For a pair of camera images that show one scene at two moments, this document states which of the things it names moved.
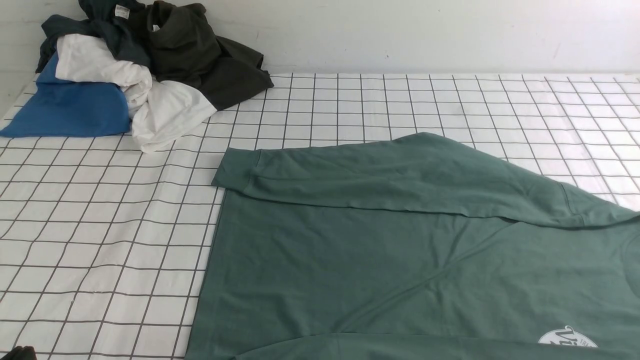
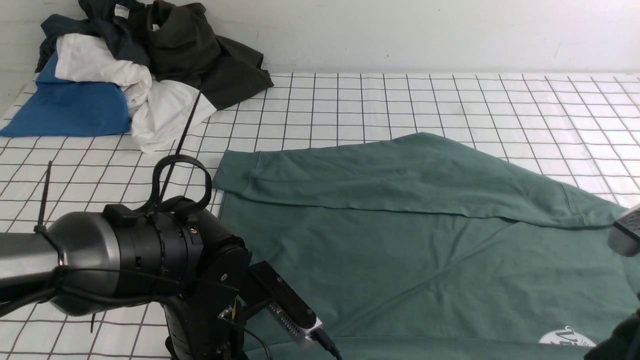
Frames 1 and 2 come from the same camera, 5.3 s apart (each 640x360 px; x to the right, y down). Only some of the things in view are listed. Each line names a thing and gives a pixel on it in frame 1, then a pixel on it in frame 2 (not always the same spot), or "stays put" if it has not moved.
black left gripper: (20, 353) -> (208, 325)
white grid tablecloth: (105, 246) stays put
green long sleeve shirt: (410, 246) stays put
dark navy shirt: (120, 26) stays put
